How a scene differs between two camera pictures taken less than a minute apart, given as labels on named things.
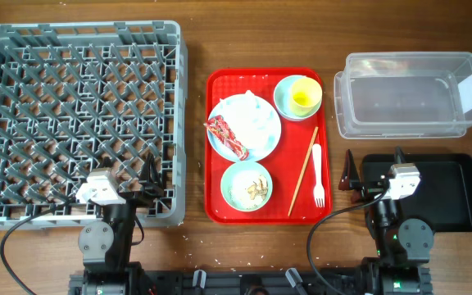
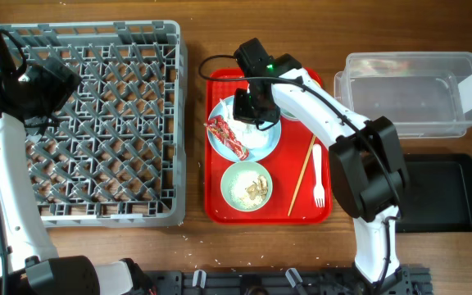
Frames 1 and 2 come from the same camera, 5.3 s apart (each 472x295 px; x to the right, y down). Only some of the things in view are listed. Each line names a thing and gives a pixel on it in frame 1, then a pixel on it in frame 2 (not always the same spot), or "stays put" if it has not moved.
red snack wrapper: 220,129 stays put
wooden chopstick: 303,172 stays put
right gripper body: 366,191 to 247,106
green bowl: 246,186 stays put
